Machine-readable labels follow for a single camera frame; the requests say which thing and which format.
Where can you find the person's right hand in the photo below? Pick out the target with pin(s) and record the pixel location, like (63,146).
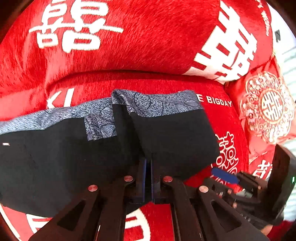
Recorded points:
(269,230)

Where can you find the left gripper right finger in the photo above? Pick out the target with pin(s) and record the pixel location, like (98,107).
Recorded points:
(199,213)

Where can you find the red embroidered gold pillow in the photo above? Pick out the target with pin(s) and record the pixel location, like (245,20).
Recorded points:
(265,108)

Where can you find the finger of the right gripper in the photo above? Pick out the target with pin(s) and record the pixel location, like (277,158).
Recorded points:
(225,176)

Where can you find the black pants with grey trim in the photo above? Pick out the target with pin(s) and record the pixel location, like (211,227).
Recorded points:
(50,156)

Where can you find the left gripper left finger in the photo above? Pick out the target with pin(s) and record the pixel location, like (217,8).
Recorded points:
(99,212)

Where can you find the red plush blanket white characters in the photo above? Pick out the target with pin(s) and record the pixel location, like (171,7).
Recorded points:
(63,53)

